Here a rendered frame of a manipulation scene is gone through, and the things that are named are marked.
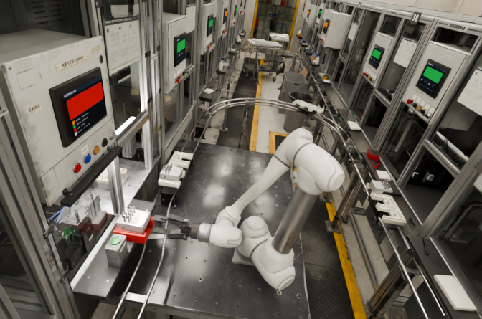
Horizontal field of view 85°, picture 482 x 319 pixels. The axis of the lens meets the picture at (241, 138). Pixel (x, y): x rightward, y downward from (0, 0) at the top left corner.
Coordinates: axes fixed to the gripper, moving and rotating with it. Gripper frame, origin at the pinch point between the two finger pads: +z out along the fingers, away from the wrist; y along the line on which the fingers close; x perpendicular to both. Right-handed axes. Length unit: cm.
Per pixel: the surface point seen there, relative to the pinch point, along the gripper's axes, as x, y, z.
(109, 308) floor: -3, -99, 39
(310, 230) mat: -104, -98, -115
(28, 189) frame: 35, 49, 24
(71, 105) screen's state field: 16, 68, 20
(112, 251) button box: 19.8, 2.3, 12.9
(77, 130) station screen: 16, 59, 20
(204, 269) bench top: -0.8, -30.8, -24.4
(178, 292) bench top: 14.0, -30.8, -14.7
